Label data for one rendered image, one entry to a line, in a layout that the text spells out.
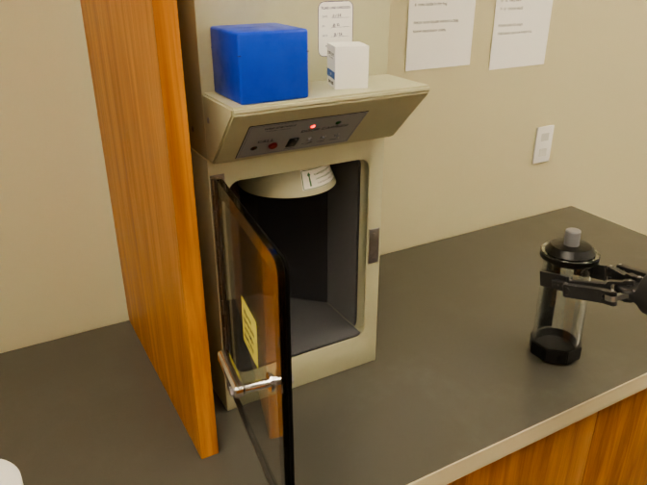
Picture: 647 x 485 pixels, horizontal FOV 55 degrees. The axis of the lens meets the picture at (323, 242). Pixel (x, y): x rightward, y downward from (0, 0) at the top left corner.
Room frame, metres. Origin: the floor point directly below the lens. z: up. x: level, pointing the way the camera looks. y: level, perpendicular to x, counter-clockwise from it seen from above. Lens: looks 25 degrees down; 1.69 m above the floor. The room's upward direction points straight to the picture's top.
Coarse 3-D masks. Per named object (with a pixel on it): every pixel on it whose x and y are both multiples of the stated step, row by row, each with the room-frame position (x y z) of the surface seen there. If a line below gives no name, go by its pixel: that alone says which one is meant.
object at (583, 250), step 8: (568, 232) 1.07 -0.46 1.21; (576, 232) 1.07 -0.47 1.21; (552, 240) 1.10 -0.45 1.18; (560, 240) 1.10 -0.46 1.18; (568, 240) 1.07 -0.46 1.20; (576, 240) 1.06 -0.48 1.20; (552, 248) 1.07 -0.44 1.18; (560, 248) 1.06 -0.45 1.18; (568, 248) 1.06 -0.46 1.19; (576, 248) 1.06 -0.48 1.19; (584, 248) 1.06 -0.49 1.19; (592, 248) 1.06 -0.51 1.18; (560, 256) 1.04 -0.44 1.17; (568, 256) 1.04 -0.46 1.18; (576, 256) 1.04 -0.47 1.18; (584, 256) 1.04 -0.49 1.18; (592, 256) 1.04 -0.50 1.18
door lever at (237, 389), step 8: (224, 352) 0.69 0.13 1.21; (224, 360) 0.67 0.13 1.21; (232, 360) 0.67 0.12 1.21; (224, 368) 0.66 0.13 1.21; (232, 368) 0.65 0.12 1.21; (232, 376) 0.64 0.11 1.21; (240, 376) 0.64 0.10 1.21; (232, 384) 0.62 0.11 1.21; (240, 384) 0.62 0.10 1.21; (248, 384) 0.62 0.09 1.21; (256, 384) 0.62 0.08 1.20; (264, 384) 0.63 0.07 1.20; (272, 384) 0.62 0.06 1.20; (232, 392) 0.61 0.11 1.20; (240, 392) 0.61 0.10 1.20; (248, 392) 0.62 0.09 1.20
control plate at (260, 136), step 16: (256, 128) 0.83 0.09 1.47; (272, 128) 0.85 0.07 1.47; (288, 128) 0.87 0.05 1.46; (304, 128) 0.88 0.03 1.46; (320, 128) 0.90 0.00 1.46; (336, 128) 0.92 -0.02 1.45; (352, 128) 0.94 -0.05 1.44; (256, 144) 0.87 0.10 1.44; (304, 144) 0.92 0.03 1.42; (320, 144) 0.94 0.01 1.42
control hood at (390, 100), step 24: (216, 96) 0.86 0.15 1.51; (312, 96) 0.86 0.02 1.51; (336, 96) 0.87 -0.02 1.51; (360, 96) 0.88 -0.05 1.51; (384, 96) 0.91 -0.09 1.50; (408, 96) 0.93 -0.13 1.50; (216, 120) 0.84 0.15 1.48; (240, 120) 0.80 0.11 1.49; (264, 120) 0.83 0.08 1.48; (288, 120) 0.85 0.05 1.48; (384, 120) 0.96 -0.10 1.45; (216, 144) 0.85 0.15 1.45; (240, 144) 0.85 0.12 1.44; (336, 144) 0.97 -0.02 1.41
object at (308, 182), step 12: (312, 168) 1.01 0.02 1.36; (324, 168) 1.03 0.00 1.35; (240, 180) 1.04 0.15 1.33; (252, 180) 1.01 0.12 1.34; (264, 180) 0.99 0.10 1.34; (276, 180) 0.99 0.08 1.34; (288, 180) 0.99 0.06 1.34; (300, 180) 0.99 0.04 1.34; (312, 180) 1.00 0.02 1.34; (324, 180) 1.02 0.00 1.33; (252, 192) 1.00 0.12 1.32; (264, 192) 0.99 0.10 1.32; (276, 192) 0.98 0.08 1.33; (288, 192) 0.98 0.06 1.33; (300, 192) 0.98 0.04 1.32; (312, 192) 0.99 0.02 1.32
